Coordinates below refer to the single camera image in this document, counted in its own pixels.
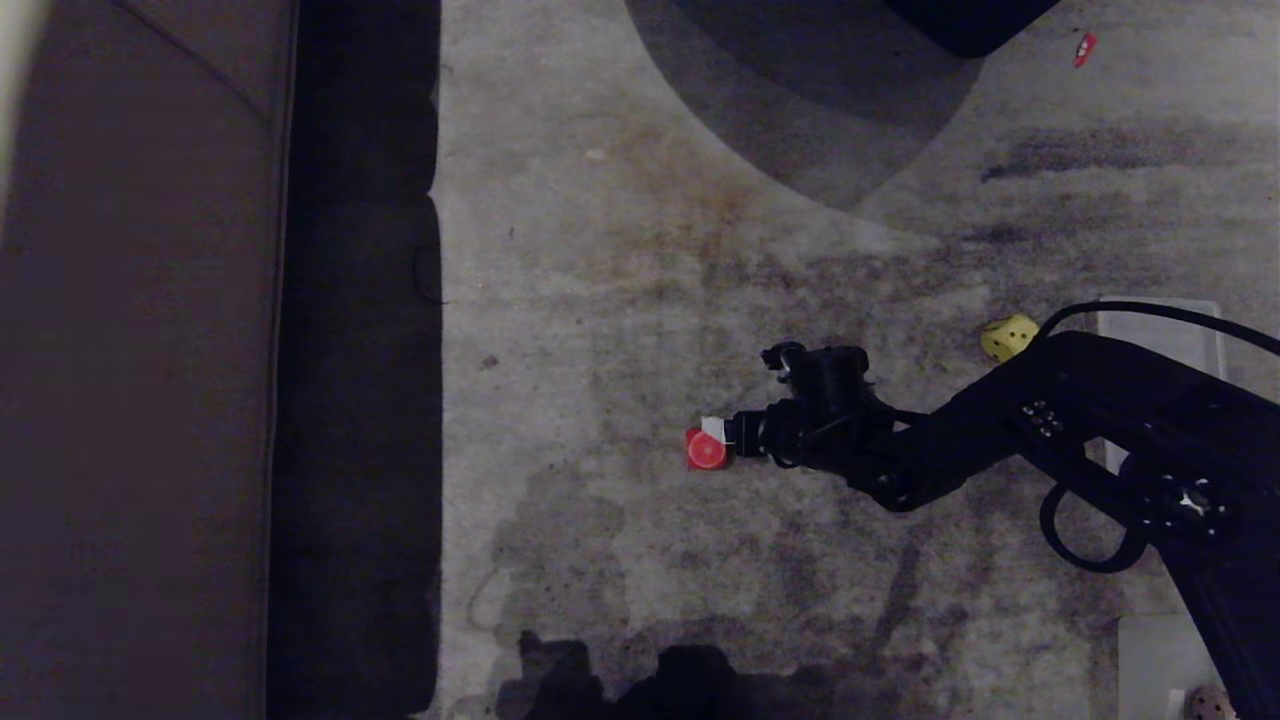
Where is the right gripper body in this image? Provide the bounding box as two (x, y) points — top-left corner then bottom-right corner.
(724, 405), (803, 469)

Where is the red die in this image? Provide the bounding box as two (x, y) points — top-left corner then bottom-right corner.
(685, 427), (734, 472)

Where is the clear plastic box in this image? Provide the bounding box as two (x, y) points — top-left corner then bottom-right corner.
(1095, 297), (1253, 720)

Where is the yellow die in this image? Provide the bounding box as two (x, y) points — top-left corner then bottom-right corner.
(980, 314), (1041, 363)

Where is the black furniture piece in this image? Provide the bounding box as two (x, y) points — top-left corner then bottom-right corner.
(880, 0), (1063, 59)

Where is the brown sofa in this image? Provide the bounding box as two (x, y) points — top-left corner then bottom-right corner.
(0, 0), (443, 720)

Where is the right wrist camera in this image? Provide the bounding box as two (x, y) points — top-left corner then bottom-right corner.
(761, 342), (873, 421)

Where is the black cable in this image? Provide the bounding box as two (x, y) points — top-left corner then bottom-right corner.
(1038, 482), (1153, 574)

